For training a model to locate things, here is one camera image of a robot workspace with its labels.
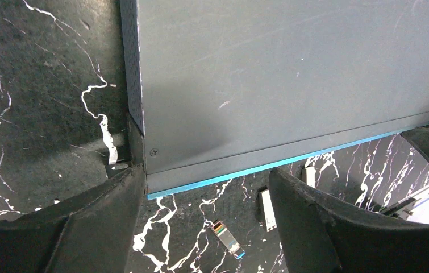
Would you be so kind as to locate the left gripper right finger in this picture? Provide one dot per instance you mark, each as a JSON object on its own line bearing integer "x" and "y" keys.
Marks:
{"x": 321, "y": 233}

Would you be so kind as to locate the large teal network switch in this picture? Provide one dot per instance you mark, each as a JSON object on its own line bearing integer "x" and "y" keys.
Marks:
{"x": 221, "y": 89}

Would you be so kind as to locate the small silver plug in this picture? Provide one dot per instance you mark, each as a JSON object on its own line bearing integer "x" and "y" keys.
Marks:
{"x": 266, "y": 210}
{"x": 222, "y": 232}

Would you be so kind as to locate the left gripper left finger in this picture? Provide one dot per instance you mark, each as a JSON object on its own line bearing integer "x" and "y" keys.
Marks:
{"x": 90, "y": 232}

